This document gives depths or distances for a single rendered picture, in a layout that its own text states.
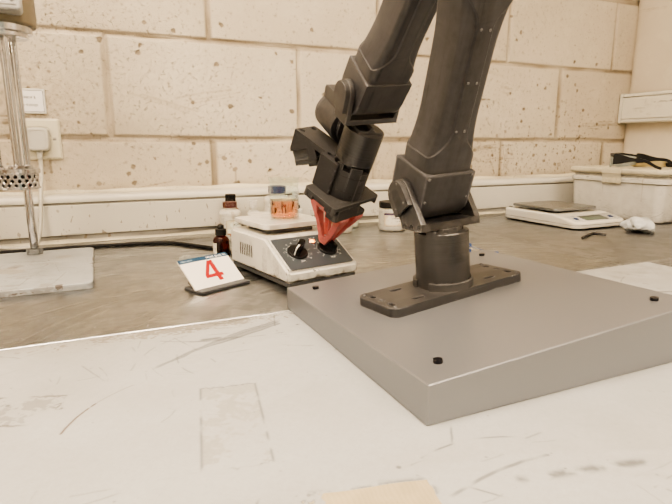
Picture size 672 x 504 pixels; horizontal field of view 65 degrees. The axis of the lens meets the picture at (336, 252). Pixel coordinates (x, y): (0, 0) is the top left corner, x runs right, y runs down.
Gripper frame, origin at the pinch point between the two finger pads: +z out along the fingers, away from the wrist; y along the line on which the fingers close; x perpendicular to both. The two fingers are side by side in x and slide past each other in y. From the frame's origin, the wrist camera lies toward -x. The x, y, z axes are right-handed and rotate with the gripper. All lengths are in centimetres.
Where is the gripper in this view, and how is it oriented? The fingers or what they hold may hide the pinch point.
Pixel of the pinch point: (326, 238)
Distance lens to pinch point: 83.8
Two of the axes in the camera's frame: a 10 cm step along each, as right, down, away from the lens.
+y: -6.7, 2.7, -6.9
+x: 6.8, 5.8, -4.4
